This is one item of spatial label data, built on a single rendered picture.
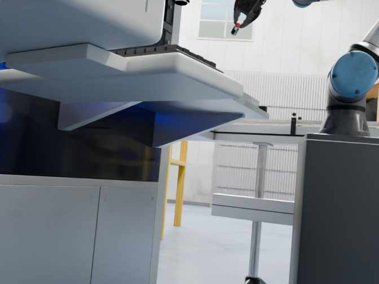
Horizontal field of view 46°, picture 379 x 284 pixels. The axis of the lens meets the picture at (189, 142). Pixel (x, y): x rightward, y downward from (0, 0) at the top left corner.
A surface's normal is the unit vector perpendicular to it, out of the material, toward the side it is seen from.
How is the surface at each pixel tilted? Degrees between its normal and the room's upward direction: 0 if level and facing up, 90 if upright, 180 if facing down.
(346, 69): 96
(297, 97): 90
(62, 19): 180
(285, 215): 90
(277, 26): 90
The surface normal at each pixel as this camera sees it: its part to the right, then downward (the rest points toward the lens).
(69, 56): -0.55, -0.11
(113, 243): 0.90, 0.04
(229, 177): -0.15, -0.09
